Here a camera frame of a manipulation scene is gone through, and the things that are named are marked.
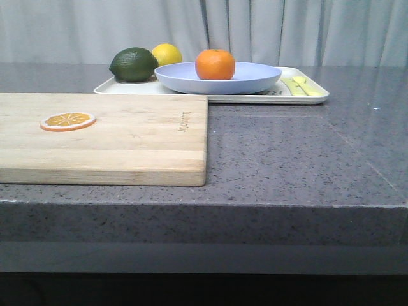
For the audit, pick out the light blue plate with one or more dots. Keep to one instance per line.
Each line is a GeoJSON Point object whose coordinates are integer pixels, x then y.
{"type": "Point", "coordinates": [248, 78]}

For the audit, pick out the orange fruit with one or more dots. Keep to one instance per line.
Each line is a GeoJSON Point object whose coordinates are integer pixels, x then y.
{"type": "Point", "coordinates": [215, 64]}

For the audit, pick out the cream serving tray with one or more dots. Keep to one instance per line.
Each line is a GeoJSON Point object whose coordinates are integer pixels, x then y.
{"type": "Point", "coordinates": [278, 94]}

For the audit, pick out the wooden cutting board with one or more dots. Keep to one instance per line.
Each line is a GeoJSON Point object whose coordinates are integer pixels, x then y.
{"type": "Point", "coordinates": [140, 140]}

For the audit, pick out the yellow lemon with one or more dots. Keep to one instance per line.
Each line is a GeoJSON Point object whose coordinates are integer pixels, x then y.
{"type": "Point", "coordinates": [166, 54]}

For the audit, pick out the yellow-green plastic fork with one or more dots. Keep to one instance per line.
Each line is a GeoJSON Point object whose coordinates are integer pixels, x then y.
{"type": "Point", "coordinates": [293, 87]}

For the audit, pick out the dark green lime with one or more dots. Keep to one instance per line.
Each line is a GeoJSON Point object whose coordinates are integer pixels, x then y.
{"type": "Point", "coordinates": [133, 64]}

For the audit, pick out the yellow-green plastic spoon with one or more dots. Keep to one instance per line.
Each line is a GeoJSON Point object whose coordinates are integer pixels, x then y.
{"type": "Point", "coordinates": [307, 88]}

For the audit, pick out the grey curtain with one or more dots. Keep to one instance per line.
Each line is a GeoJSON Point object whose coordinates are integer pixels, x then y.
{"type": "Point", "coordinates": [282, 33]}

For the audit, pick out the orange slice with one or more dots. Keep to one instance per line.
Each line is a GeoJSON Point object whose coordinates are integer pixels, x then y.
{"type": "Point", "coordinates": [67, 121]}

